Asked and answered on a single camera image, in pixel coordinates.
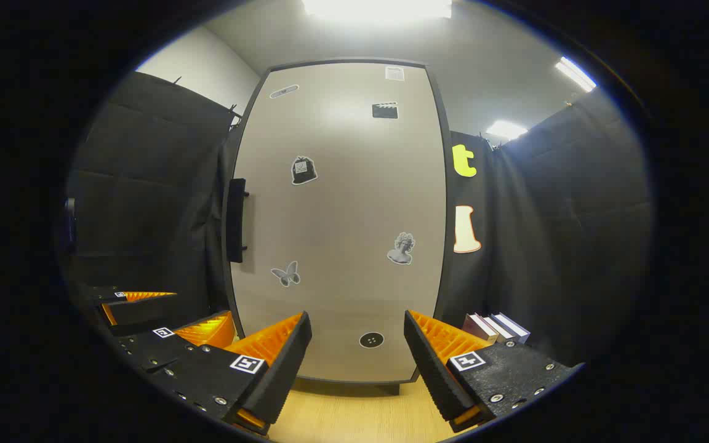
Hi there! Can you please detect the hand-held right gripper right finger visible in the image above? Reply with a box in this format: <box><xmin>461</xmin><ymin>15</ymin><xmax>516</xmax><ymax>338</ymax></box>
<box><xmin>404</xmin><ymin>309</ymin><xmax>585</xmax><ymax>434</ymax></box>

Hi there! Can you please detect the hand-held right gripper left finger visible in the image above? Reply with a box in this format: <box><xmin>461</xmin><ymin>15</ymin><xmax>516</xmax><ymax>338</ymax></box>
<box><xmin>145</xmin><ymin>311</ymin><xmax>314</xmax><ymax>437</ymax></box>

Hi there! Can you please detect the black cabinet door handle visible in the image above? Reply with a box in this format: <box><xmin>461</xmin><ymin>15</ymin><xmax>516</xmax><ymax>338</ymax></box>
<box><xmin>226</xmin><ymin>178</ymin><xmax>250</xmax><ymax>265</ymax></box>

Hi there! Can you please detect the grey cabinet door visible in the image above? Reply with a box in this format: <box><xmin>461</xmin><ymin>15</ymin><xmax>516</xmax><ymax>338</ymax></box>
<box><xmin>230</xmin><ymin>62</ymin><xmax>447</xmax><ymax>383</ymax></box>

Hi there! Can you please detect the pink brown book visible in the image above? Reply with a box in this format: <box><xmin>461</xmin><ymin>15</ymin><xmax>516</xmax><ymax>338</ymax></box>
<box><xmin>462</xmin><ymin>313</ymin><xmax>500</xmax><ymax>344</ymax></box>

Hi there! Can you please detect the grey book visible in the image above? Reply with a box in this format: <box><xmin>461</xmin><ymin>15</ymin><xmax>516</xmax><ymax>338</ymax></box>
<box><xmin>481</xmin><ymin>314</ymin><xmax>519</xmax><ymax>343</ymax></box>

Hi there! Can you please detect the black backdrop cloth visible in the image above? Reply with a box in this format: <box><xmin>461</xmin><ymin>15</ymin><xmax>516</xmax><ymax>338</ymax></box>
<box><xmin>62</xmin><ymin>71</ymin><xmax>654</xmax><ymax>370</ymax></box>

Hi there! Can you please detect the ceiling light panel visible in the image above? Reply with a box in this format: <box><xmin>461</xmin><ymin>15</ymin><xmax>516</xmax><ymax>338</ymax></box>
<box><xmin>302</xmin><ymin>0</ymin><xmax>454</xmax><ymax>20</ymax></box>
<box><xmin>554</xmin><ymin>56</ymin><xmax>598</xmax><ymax>94</ymax></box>
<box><xmin>485</xmin><ymin>119</ymin><xmax>528</xmax><ymax>142</ymax></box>

